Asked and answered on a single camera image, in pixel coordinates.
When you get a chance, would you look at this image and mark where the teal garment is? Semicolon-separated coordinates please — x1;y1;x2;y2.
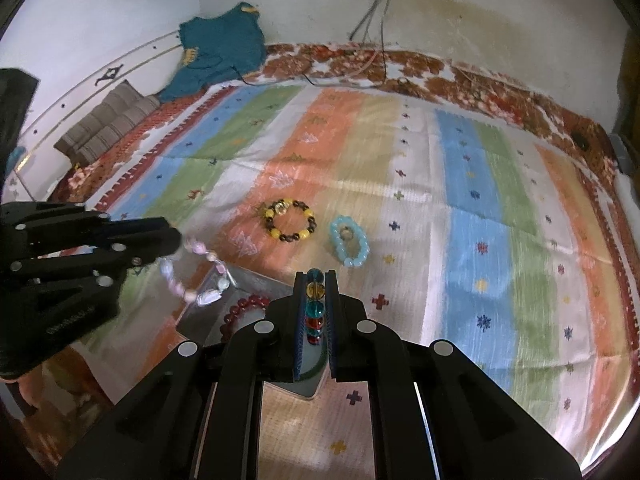
159;2;266;103

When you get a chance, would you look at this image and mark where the light blue bead bracelet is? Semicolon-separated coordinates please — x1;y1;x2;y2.
328;215;371;268

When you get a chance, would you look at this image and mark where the yellow brown bead bracelet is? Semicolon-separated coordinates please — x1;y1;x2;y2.
261;199;318;243

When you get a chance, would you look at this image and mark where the brown floral bed sheet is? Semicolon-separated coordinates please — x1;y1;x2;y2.
0;42;640;480

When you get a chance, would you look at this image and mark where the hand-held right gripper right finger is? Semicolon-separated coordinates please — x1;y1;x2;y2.
325;270;583;480

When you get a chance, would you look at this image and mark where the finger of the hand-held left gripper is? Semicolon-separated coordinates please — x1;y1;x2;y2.
10;240;181;287
0;201;181;257

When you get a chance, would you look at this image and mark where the white cable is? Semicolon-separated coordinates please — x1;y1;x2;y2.
345;47;381;81

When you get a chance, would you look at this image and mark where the white bed headboard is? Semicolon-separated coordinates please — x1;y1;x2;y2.
15;30;183;186

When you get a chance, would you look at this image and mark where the grey box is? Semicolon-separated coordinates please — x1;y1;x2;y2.
611;134;632;173

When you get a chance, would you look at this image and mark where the pink white bead bracelet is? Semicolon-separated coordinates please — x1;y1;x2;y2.
159;240;236;307

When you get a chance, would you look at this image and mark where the dark red bead bracelet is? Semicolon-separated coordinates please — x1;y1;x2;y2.
220;296;268;336

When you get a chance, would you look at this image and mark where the black box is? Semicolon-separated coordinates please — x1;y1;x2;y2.
0;67;40;186

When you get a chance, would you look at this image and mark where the person's left hand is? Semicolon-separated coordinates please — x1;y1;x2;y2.
15;377;56;408

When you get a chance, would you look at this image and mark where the striped folded cushion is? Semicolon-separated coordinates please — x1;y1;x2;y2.
54;80;161;163

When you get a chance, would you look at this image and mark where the multicoloured glass bead bracelet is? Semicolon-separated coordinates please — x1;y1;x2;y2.
306;268;326;348

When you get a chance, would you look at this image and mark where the silver metal tin box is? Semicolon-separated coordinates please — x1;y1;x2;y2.
175;265;331;401

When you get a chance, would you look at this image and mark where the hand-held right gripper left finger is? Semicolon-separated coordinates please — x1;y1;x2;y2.
55;271;308;480

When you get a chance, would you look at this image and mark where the black cable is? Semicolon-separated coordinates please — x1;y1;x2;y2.
235;0;416;91
349;0;386;41

